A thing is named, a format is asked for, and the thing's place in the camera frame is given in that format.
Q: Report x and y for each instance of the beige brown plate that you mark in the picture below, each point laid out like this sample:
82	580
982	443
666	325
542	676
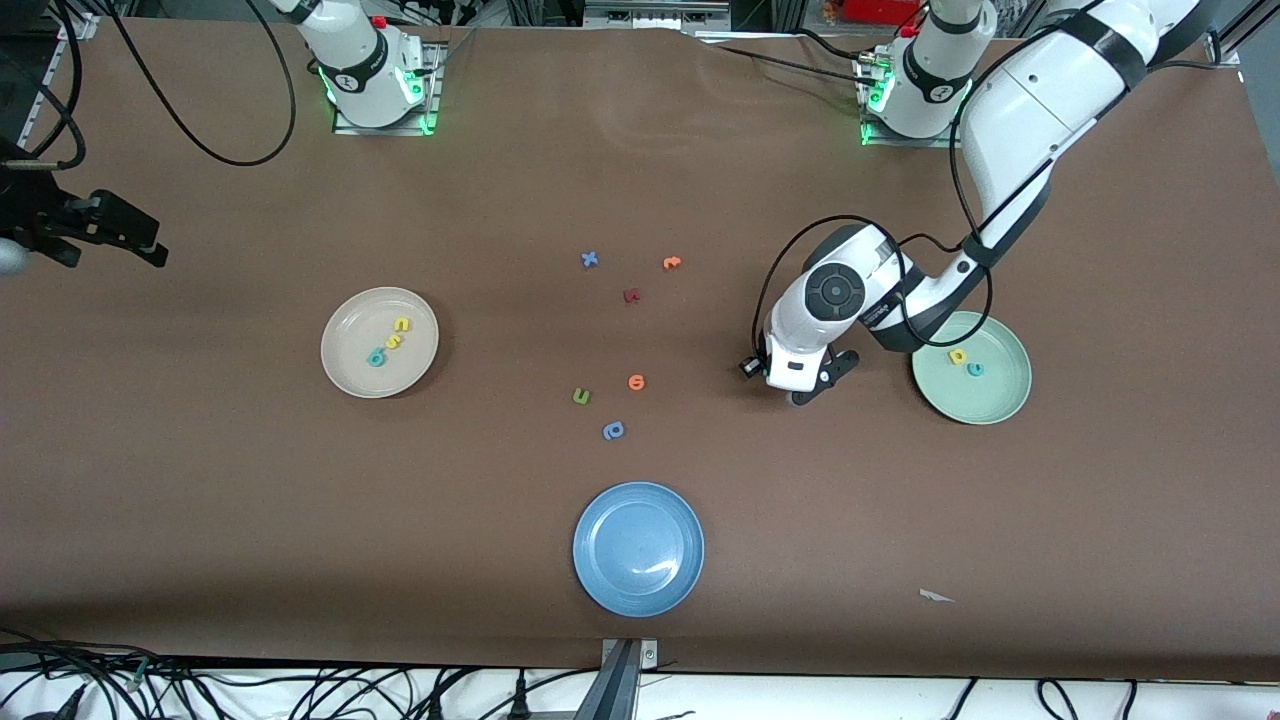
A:
360	360

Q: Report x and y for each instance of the blue letter a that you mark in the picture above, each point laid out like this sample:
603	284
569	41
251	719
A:
613	431

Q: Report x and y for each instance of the silver aluminium frame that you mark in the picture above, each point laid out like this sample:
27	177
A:
655	12

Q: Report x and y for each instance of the dark aluminium post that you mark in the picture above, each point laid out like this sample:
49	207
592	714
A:
610	695

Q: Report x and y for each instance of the white paper scrap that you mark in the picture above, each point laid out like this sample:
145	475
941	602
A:
935	596

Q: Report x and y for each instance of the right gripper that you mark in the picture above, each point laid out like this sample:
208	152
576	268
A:
40	216

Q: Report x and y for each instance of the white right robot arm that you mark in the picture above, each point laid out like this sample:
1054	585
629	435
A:
360	70

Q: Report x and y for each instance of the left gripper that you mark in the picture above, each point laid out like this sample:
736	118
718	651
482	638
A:
744	365

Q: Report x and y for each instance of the metal corner bracket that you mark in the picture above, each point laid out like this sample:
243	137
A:
75	27
1225	52

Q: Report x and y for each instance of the red box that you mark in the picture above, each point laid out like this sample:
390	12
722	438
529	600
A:
880	10

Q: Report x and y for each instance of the pale green plate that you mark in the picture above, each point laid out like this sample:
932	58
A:
985	395

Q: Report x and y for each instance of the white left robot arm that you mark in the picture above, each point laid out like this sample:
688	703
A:
1020	110

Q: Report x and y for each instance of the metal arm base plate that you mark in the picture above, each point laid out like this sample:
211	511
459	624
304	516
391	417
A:
345	128
950	142

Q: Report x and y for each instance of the blue plate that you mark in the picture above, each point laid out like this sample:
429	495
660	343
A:
638	549

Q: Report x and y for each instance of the grey metal clamp bracket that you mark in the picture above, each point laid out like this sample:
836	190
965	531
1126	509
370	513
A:
648	655

